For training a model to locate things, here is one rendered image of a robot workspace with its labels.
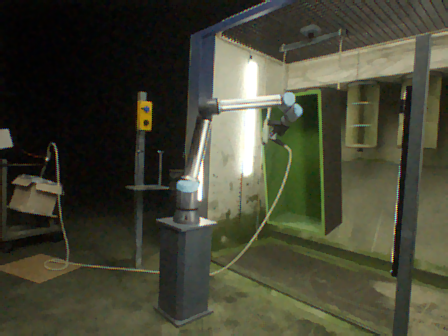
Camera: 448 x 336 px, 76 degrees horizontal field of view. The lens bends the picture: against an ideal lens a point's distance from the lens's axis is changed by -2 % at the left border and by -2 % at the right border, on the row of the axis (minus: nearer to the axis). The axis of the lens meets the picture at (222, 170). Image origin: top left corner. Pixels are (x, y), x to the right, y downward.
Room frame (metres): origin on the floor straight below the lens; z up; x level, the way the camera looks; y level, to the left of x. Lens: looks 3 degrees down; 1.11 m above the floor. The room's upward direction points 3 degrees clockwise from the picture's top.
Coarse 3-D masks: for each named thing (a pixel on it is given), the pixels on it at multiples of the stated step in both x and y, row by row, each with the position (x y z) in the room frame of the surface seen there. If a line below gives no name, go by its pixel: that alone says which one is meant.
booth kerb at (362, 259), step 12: (288, 240) 3.54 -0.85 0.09; (300, 240) 3.42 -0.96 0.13; (312, 240) 3.31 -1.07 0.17; (324, 252) 3.19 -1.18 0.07; (336, 252) 3.10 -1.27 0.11; (348, 252) 3.00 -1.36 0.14; (360, 264) 2.91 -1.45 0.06; (372, 264) 2.83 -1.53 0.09; (384, 264) 2.75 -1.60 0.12; (420, 276) 2.53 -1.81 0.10; (432, 276) 2.47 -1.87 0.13; (444, 276) 2.41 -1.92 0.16; (444, 288) 2.40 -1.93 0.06
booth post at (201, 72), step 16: (192, 48) 2.95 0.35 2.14; (208, 48) 2.92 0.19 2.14; (192, 64) 2.94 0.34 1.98; (208, 64) 2.92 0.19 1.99; (192, 80) 2.93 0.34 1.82; (208, 80) 2.93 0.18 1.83; (192, 96) 2.92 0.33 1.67; (208, 96) 2.94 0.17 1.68; (192, 112) 2.91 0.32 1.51; (192, 128) 2.91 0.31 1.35; (208, 144) 2.95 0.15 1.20; (208, 160) 2.96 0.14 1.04; (208, 176) 2.97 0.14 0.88; (208, 192) 2.97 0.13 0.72
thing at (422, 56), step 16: (416, 48) 1.24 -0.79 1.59; (416, 64) 1.24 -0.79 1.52; (416, 80) 1.23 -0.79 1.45; (416, 96) 1.23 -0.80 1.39; (416, 112) 1.23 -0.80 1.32; (416, 128) 1.22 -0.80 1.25; (416, 144) 1.22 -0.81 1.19; (416, 160) 1.22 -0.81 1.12; (416, 176) 1.21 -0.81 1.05; (416, 192) 1.21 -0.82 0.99; (416, 208) 1.22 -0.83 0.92; (416, 224) 1.23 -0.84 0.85; (400, 240) 1.24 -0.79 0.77; (400, 256) 1.24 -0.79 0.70; (400, 272) 1.23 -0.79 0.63; (400, 288) 1.23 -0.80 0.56; (400, 304) 1.23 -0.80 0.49; (400, 320) 1.22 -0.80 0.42
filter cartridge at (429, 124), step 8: (432, 72) 2.76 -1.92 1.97; (440, 72) 2.76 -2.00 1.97; (408, 80) 2.89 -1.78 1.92; (432, 80) 2.76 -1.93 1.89; (440, 80) 2.80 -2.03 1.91; (432, 88) 2.76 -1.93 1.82; (440, 88) 2.81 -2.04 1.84; (432, 96) 2.76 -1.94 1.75; (432, 104) 2.76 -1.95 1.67; (432, 112) 2.76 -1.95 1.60; (400, 120) 2.95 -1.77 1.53; (432, 120) 2.76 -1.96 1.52; (400, 128) 2.93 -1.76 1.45; (432, 128) 2.76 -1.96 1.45; (400, 136) 2.92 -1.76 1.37; (424, 136) 2.76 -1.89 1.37; (432, 136) 2.76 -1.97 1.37; (400, 144) 2.90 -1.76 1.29; (424, 144) 2.75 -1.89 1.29; (432, 144) 2.76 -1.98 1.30
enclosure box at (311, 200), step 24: (312, 96) 2.67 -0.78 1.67; (336, 96) 2.44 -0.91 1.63; (264, 120) 2.74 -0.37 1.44; (312, 120) 2.71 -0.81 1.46; (336, 120) 2.46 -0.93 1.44; (288, 144) 2.93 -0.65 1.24; (312, 144) 2.75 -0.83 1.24; (336, 144) 2.49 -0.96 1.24; (264, 168) 2.75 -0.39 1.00; (312, 168) 2.79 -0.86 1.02; (336, 168) 2.51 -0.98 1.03; (288, 192) 3.03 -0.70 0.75; (312, 192) 2.83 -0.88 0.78; (336, 192) 2.54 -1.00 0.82; (288, 216) 2.95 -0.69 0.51; (312, 216) 2.87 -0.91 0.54; (336, 216) 2.56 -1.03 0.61
